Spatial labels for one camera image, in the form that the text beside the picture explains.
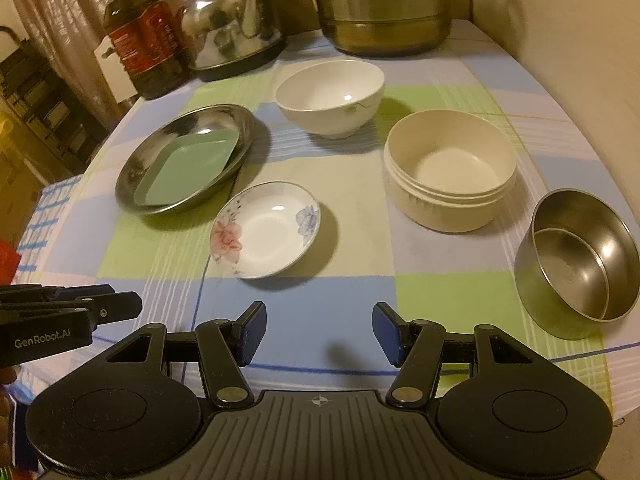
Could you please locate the stainless steel kettle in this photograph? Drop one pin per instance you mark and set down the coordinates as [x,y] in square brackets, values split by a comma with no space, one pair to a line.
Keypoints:
[225,25]

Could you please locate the green square plate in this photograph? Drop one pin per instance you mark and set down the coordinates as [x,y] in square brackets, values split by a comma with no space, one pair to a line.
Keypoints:
[185,170]

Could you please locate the small floral white dish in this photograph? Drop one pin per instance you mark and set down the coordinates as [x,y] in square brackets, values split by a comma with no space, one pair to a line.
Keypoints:
[267,232]

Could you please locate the white ceramic bowl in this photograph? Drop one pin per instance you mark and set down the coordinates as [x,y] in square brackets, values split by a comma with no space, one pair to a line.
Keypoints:
[325,92]

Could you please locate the blue white checked cloth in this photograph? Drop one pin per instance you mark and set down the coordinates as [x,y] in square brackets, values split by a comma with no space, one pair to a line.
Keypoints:
[50,220]

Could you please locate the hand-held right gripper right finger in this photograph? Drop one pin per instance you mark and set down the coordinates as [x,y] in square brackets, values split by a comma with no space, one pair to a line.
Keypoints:
[384,331]

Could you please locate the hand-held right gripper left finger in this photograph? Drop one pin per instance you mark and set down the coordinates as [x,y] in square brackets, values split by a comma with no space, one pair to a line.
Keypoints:
[255,332]

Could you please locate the cream plastic bowl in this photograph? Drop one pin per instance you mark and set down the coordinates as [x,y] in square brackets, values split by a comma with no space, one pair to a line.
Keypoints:
[445,170]

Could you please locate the stainless steel bowl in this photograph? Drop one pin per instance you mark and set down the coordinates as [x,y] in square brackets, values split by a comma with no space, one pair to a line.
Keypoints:
[565,270]

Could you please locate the checkered blue green tablecloth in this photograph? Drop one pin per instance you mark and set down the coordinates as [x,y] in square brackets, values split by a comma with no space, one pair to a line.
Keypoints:
[350,270]

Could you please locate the large oil bottle red label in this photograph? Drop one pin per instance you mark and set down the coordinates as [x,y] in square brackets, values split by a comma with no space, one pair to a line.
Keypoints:
[145,40]

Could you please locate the large steel basin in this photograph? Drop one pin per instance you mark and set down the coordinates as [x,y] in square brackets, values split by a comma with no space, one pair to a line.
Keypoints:
[150,155]

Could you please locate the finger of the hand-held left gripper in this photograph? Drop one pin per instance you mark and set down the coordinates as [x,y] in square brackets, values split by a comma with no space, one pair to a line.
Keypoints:
[75,290]
[117,307]

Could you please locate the white wooden chair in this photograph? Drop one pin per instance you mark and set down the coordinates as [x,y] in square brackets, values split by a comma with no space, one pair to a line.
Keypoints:
[65,5]

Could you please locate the stainless steel steamer pot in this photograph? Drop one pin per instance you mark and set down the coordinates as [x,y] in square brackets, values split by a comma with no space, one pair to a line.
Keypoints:
[385,10]

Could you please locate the black metal rack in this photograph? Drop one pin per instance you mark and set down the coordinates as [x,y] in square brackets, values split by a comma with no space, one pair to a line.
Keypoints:
[40,105]

